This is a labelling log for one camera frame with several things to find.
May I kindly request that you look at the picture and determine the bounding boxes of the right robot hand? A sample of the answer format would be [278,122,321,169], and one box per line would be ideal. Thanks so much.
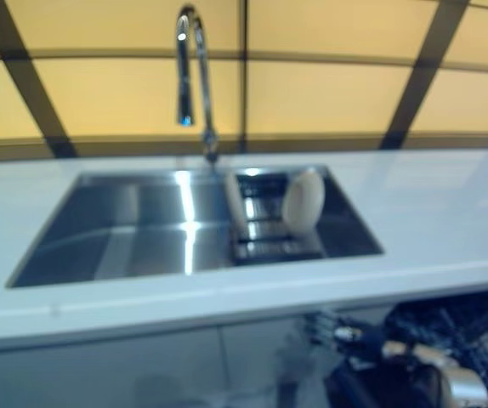
[298,312,402,383]

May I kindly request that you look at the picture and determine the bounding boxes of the beige round plate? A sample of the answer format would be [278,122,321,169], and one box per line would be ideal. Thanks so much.
[281,168,326,235]
[224,171,248,231]

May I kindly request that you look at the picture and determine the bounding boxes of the black dishwasher lower rack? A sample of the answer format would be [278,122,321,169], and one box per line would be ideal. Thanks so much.
[387,292,488,408]

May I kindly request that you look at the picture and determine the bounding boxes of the white glossy cabinet door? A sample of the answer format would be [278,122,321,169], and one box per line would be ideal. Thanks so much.
[0,320,228,408]
[220,303,398,408]

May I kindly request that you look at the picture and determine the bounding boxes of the black sink dish rack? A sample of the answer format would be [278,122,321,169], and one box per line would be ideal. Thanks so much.
[225,167,329,268]

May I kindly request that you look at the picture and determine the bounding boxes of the stainless steel sink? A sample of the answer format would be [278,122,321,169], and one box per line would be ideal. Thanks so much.
[5,164,386,290]

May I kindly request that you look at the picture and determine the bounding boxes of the chrome gooseneck faucet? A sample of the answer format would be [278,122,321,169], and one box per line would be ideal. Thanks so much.
[174,3,223,166]

